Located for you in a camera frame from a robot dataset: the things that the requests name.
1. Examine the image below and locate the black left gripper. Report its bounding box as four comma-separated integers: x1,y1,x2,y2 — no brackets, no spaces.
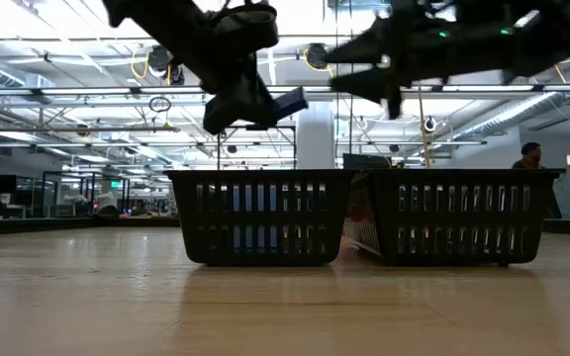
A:
185,3,280,135

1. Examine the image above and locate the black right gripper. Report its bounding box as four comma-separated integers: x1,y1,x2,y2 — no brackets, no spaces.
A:
322,0,469,120

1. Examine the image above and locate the dark blue power bank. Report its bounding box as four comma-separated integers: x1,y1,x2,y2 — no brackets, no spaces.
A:
270,87,310,123

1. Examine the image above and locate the lavender and white wall charger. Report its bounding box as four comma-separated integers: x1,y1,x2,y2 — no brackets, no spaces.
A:
233,185,279,248

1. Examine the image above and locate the black slotted plastic basket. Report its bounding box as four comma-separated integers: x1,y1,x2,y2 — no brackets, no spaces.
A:
343,168,567,267
164,168,358,267

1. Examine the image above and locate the white building column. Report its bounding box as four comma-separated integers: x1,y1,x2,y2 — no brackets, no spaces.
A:
297,102,336,171

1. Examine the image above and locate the black perforated computer case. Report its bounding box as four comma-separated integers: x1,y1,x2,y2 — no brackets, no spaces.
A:
342,153,393,172

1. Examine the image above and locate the long ceiling light strip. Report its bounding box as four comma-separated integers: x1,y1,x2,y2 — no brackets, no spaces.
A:
0,86,570,96

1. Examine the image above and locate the person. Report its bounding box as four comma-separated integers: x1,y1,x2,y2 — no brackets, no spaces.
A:
511,141,563,220

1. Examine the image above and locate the black ceiling cable reel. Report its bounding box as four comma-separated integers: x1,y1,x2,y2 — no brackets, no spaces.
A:
146,44,186,88
306,43,331,71

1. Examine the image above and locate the yellow hanging cable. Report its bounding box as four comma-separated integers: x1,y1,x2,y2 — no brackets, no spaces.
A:
416,86,433,170

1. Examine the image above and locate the black hanging cable loop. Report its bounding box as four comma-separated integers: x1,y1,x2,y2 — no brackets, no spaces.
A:
147,96,173,115

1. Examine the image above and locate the black aluminium table frame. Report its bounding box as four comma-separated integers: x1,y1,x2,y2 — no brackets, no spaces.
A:
0,217,570,237

